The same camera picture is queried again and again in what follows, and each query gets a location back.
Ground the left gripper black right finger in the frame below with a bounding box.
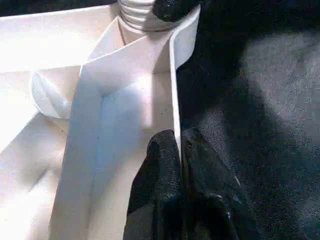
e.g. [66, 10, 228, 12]
[180, 127, 261, 240]

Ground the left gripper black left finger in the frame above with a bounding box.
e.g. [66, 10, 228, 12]
[122, 129, 185, 240]

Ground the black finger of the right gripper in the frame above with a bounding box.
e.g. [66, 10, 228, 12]
[151, 0, 202, 23]

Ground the white plastic table leg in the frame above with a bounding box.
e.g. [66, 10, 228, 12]
[117, 0, 175, 33]

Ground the white plastic table top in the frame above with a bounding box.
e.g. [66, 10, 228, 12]
[0, 2, 202, 240]

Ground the black work mat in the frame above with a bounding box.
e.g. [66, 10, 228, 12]
[172, 0, 320, 240]

